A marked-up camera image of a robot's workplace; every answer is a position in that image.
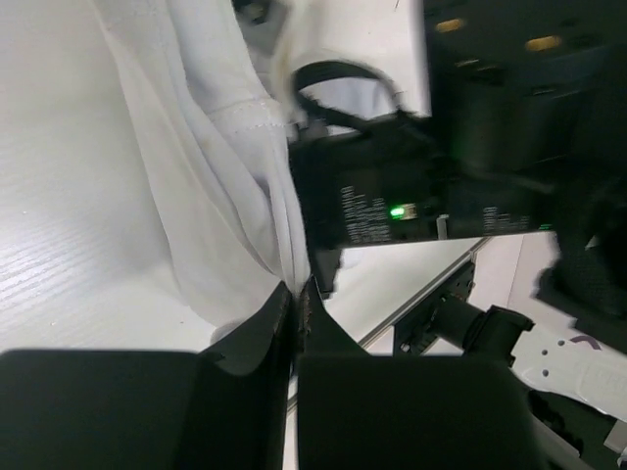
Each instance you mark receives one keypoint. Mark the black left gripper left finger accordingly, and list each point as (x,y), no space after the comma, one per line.
(222,408)

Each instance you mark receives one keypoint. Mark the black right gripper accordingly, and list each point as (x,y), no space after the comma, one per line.
(527,133)

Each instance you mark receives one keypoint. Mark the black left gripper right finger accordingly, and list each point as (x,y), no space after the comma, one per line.
(357,410)

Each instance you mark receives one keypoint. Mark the white fabric skirt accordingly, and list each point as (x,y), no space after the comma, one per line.
(214,146)

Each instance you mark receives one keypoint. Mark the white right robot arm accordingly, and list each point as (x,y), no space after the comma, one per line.
(589,368)

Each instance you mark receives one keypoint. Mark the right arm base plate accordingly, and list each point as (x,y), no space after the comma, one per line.
(411,333)

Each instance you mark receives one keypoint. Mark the aluminium table edge rail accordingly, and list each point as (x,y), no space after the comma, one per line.
(380,294)

